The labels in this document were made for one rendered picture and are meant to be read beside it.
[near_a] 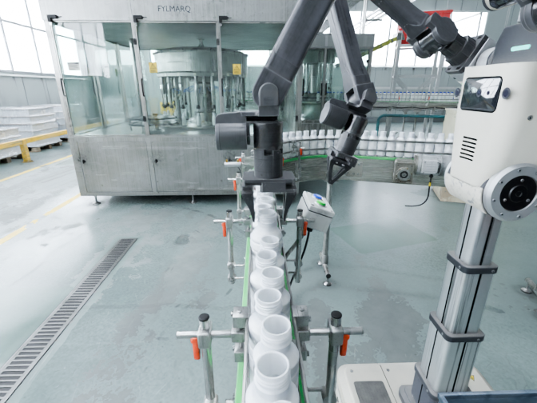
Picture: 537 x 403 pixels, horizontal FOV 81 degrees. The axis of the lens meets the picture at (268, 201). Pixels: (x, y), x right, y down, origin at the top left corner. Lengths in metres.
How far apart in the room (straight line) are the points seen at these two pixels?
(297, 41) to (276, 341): 0.47
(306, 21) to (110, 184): 4.04
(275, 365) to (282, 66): 0.45
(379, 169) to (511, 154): 1.43
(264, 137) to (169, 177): 3.65
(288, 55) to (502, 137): 0.59
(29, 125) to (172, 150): 5.74
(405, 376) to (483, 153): 1.05
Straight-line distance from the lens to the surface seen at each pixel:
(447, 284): 1.22
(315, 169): 2.29
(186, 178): 4.16
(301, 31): 0.61
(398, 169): 2.22
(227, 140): 0.59
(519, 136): 0.97
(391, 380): 1.65
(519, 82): 0.95
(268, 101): 0.57
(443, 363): 1.33
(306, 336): 0.54
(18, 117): 9.53
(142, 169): 4.27
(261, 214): 0.65
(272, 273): 0.53
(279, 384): 0.37
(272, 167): 0.60
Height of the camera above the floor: 1.44
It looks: 20 degrees down
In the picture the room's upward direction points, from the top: straight up
